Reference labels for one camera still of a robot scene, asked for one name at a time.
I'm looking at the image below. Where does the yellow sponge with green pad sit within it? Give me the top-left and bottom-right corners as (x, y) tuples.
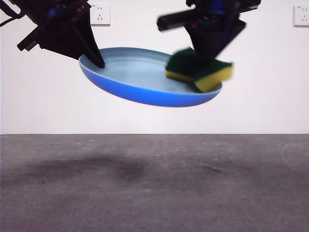
(165, 47), (235, 93)

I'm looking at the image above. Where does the blue round plate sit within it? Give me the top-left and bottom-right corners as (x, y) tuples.
(78, 47), (223, 108)

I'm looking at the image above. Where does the white wall socket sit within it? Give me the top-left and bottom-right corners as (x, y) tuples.
(293, 5), (309, 28)
(89, 4), (112, 26)

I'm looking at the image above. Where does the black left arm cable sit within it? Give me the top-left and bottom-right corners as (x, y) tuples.
(0, 4), (27, 27)

